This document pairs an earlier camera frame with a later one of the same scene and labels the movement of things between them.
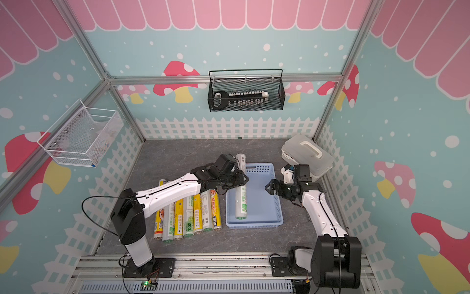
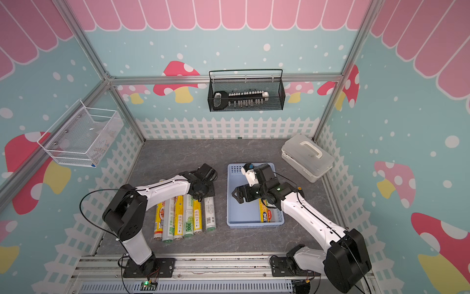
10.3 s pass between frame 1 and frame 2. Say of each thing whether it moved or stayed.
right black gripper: moved
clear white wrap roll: stayed
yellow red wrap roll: moved
